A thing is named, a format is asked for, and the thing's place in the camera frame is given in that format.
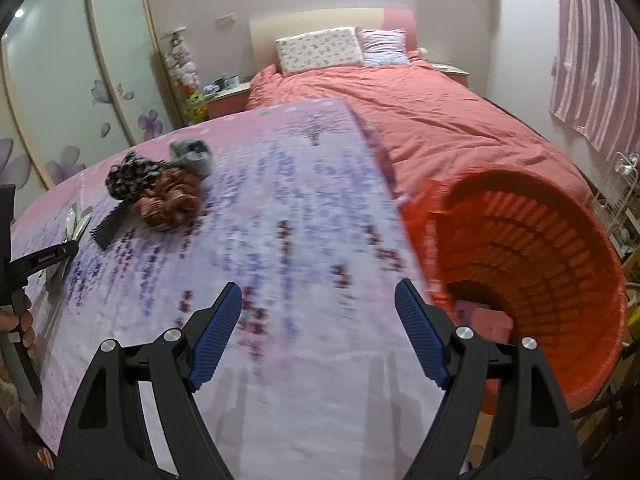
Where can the flower print sliding wardrobe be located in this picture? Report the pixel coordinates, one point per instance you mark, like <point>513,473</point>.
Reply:
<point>65,60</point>

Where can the dark mug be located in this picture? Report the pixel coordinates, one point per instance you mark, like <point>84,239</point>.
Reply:
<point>219,84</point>

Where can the silver foil wrapper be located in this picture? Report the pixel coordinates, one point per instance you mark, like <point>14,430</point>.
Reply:
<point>79,222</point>

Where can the red duvet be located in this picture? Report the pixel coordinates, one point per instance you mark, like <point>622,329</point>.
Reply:
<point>425,110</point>

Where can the orange plastic laundry basket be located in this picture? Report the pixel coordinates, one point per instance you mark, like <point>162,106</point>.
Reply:
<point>550,260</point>

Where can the pink curtain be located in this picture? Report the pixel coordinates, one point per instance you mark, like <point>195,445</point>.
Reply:
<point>595,60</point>

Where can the white mug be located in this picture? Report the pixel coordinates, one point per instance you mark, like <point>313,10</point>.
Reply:
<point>231,82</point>

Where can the pink box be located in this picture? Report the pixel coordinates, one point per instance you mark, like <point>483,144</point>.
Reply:
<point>485,322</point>

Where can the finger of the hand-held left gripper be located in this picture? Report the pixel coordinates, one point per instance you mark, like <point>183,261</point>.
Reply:
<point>45,257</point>

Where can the black comb strip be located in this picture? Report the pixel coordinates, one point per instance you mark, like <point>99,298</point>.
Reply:
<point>110,227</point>

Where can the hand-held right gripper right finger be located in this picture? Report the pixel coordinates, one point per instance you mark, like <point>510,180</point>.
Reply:
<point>420,335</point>

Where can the black dotted scrunchie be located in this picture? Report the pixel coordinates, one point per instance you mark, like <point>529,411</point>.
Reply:
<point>130,177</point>

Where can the pink floral tablecloth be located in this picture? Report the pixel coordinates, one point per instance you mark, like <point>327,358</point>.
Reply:
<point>300,240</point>

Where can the grey cloth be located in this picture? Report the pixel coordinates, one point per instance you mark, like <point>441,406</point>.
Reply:
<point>192,157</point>

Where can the red patterned scrunchie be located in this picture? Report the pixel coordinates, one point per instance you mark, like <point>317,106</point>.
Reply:
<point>167,202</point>

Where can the white floral pillow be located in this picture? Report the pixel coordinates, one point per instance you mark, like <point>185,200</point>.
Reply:
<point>320,50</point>

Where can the beige pink bed headboard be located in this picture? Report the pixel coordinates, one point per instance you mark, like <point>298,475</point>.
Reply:
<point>310,22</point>

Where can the person's left hand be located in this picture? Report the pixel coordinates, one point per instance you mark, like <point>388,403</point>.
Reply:
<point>27,332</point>

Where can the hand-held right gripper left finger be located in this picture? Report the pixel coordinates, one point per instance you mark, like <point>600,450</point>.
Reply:
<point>215,335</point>

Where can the yellow green plush toy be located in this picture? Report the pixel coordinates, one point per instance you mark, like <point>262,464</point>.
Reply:
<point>196,107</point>

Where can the dark stool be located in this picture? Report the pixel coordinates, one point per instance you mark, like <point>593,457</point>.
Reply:
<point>600,400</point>

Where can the pink white nightstand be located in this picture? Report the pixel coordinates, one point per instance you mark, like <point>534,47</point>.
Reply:
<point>450,72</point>
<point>227,102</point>

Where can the pink striped pillow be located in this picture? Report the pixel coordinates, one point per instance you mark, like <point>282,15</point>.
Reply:
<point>385,47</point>

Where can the white wall outlet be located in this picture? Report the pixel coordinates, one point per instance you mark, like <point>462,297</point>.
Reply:
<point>225,22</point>

